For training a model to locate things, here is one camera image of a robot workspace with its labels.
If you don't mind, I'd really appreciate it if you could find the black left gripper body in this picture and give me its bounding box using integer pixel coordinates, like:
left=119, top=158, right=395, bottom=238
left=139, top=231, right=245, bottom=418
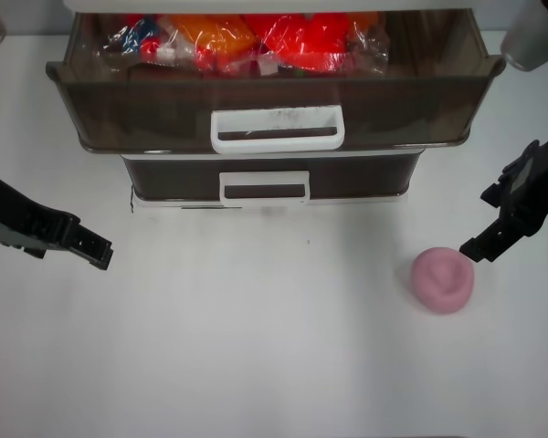
left=0, top=167, right=82, bottom=252

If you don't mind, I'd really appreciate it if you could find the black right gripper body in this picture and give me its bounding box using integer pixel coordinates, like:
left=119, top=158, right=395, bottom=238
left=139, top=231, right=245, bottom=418
left=500, top=129, right=548, bottom=239

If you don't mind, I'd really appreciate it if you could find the left wrist camera grey mount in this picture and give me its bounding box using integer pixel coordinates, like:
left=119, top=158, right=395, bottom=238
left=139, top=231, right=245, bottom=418
left=0, top=217, right=47, bottom=260

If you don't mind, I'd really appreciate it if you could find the clear bag of colourful toys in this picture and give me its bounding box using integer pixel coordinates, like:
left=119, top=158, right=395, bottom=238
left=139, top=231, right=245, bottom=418
left=93, top=12, right=392, bottom=78

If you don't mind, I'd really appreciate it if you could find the pink peach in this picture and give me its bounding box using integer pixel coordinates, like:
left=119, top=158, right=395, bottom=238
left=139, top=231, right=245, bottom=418
left=409, top=247, right=477, bottom=316

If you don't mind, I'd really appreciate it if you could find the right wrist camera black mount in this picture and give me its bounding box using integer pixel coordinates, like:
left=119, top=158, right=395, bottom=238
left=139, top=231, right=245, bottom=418
left=480, top=140, right=547, bottom=211

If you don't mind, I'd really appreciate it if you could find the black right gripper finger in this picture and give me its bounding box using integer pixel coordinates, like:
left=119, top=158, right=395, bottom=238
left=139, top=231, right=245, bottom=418
left=459, top=223, right=522, bottom=264

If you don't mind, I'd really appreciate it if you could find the dark plastic drawer cabinet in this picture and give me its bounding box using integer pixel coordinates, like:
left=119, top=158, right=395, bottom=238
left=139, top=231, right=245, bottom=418
left=62, top=0, right=485, bottom=211

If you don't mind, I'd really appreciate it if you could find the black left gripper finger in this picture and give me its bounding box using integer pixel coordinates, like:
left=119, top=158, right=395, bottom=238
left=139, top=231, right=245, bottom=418
left=72, top=222, right=115, bottom=256
left=69, top=236, right=113, bottom=273

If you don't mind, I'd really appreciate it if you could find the brown drawer with smudged handle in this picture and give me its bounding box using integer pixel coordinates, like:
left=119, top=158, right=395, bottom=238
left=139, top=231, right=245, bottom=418
left=44, top=9, right=507, bottom=155

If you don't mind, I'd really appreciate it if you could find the brown drawer with small handle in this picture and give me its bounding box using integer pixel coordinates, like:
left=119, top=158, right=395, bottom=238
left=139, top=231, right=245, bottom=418
left=122, top=153, right=422, bottom=205

